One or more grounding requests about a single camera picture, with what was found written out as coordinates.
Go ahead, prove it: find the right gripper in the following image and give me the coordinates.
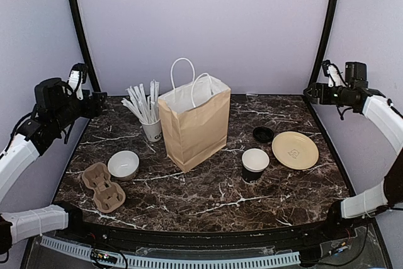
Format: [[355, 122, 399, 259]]
[[304, 83, 353, 106]]

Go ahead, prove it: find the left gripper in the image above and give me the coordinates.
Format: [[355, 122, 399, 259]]
[[52, 89, 107, 131]]

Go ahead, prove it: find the black plastic cup lid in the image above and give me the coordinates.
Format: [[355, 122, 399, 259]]
[[253, 126, 274, 143]]

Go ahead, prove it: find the black paper coffee cup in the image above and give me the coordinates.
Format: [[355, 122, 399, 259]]
[[242, 148, 270, 183]]

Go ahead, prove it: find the cardboard cup carrier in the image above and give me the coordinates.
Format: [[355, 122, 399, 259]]
[[82, 162, 126, 213]]

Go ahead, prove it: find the brown paper bag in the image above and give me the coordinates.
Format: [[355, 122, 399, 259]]
[[158, 57, 231, 173]]

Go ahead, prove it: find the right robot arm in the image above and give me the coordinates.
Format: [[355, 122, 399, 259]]
[[304, 60, 402, 240]]

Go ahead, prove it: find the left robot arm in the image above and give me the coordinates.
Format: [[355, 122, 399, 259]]
[[1, 77, 107, 254]]

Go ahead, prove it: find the cream yellow plate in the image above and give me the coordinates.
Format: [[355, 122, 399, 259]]
[[272, 131, 319, 170]]

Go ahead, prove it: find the wrapped paper straw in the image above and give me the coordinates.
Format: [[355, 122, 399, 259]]
[[150, 79, 159, 123], [127, 86, 151, 123], [121, 98, 148, 124]]

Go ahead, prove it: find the white ceramic bowl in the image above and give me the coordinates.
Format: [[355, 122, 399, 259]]
[[107, 151, 140, 181]]

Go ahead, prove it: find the white paper straw cup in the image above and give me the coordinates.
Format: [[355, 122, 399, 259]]
[[142, 120, 162, 142]]

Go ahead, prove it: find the right black frame post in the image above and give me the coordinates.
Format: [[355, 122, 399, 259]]
[[309, 0, 338, 84]]

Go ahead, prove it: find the black frame post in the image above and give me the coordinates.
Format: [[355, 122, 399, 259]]
[[69, 0, 101, 92], [309, 0, 338, 84]]

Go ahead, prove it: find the black table front rail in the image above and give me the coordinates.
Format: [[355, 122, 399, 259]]
[[55, 215, 356, 251]]

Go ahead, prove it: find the left black frame post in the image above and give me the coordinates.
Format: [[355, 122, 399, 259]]
[[69, 0, 101, 92]]

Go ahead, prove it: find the white slotted cable duct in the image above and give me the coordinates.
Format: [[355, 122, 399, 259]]
[[40, 236, 300, 268]]

